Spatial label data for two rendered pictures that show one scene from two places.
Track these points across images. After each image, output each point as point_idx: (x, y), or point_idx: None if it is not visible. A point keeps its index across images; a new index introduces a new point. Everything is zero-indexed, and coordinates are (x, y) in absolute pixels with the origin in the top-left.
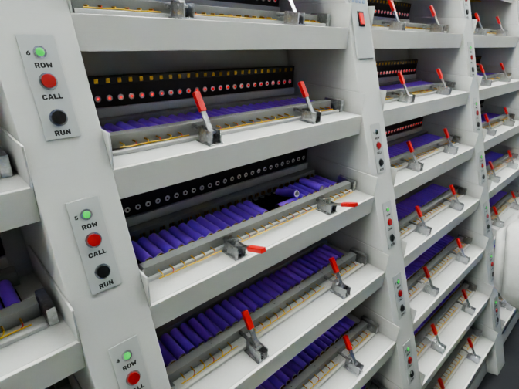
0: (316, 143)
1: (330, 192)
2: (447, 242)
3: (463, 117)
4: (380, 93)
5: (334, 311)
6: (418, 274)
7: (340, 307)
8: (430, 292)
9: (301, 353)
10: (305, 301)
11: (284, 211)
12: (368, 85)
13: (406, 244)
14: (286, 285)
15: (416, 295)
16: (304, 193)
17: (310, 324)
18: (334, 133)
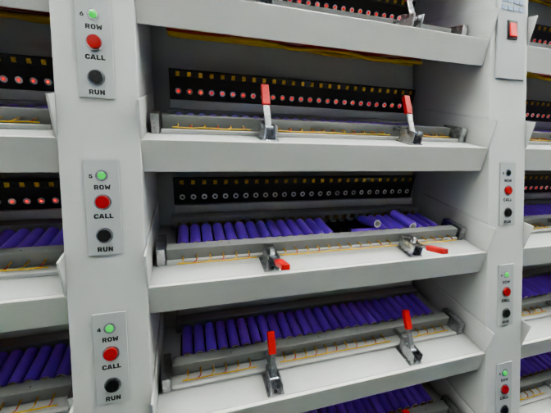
0: (409, 168)
1: (422, 233)
2: None
3: None
4: (525, 126)
5: (389, 374)
6: (549, 374)
7: (402, 374)
8: None
9: (349, 406)
10: (359, 348)
11: (351, 238)
12: (506, 112)
13: (529, 328)
14: (344, 322)
15: (538, 401)
16: (389, 226)
17: (352, 378)
18: (440, 162)
